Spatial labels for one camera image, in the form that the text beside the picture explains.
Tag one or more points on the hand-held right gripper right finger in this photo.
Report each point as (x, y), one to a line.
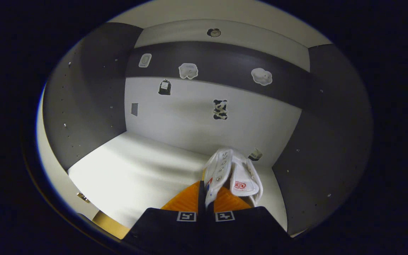
(246, 228)

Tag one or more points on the white canvas shoe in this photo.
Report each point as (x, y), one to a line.
(236, 170)

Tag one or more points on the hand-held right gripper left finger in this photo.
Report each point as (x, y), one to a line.
(201, 202)

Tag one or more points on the white shoe cabinet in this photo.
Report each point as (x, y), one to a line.
(331, 141)

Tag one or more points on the metal door hinge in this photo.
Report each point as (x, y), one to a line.
(83, 197)

